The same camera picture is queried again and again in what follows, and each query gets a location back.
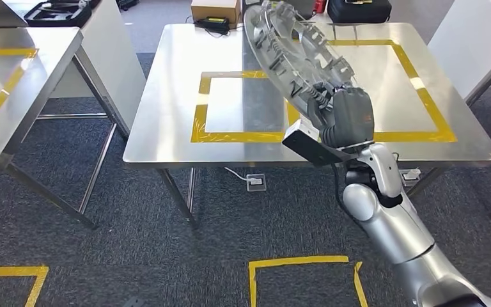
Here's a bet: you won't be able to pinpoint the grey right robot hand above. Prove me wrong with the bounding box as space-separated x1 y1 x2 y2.
306 86 376 150

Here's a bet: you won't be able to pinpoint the grey plastic wheel hubcap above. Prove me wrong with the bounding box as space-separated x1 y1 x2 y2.
242 0 357 113

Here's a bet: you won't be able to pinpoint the stainless steel workbench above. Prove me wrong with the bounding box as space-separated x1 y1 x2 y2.
122 22 491 232

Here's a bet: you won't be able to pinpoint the large yellow tape rectangle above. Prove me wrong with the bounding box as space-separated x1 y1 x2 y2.
286 38 458 144

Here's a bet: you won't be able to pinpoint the floor power socket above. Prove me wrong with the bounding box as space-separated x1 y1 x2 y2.
399 168 423 188
246 173 268 193

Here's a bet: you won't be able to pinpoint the black equipment bag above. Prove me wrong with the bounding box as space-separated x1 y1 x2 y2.
327 0 393 25

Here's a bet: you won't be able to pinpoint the small yellow tape rectangle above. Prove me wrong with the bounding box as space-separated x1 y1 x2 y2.
190 70 302 145

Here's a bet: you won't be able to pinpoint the white desk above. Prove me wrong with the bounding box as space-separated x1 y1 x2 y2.
426 0 491 101
1 0 148 141

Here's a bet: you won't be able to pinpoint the yellow floor tape square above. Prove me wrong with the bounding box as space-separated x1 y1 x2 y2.
0 265 51 307
247 255 350 307

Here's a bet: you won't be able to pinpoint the black charger with yellow label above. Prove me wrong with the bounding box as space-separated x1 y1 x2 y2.
192 16 232 38

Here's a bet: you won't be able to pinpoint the yellow floor tape strip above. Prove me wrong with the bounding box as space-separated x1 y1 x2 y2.
352 261 370 307

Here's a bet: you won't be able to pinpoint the brown cardboard box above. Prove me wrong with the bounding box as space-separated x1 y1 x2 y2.
190 0 242 31

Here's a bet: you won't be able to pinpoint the yellow tape on steel table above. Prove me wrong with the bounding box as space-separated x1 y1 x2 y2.
0 47 39 145

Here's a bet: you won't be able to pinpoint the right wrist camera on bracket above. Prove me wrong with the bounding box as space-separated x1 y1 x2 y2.
281 118 357 168

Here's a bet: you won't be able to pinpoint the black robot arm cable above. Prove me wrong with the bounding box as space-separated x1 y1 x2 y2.
331 162 349 210

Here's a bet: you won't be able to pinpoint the white socket cable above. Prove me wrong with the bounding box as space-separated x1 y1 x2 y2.
223 166 251 184

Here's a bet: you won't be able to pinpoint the black cables on floor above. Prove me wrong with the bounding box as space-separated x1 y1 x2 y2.
115 0 141 12

